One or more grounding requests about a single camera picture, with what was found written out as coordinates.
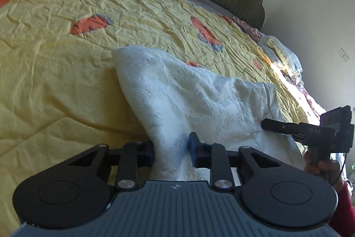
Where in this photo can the yellow printed blanket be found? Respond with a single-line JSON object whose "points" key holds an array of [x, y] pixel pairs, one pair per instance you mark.
{"points": [[55, 64]]}

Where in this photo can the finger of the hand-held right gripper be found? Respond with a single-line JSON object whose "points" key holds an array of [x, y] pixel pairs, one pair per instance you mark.
{"points": [[280, 126]]}

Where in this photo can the person's right hand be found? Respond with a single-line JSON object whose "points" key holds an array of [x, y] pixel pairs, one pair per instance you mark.
{"points": [[328, 170]]}

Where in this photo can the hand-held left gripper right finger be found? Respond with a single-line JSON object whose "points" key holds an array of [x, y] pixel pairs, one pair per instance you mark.
{"points": [[192, 148]]}

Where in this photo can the cream folded quilt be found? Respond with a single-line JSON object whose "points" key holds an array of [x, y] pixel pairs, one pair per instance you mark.
{"points": [[281, 53]]}

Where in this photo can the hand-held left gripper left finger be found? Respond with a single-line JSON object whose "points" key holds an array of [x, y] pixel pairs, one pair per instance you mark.
{"points": [[147, 155]]}

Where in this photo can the zebra striped blanket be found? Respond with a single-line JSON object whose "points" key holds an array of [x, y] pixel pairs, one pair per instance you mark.
{"points": [[298, 87]]}

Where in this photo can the white textured towel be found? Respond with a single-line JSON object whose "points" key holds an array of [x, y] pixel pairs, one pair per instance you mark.
{"points": [[194, 103]]}

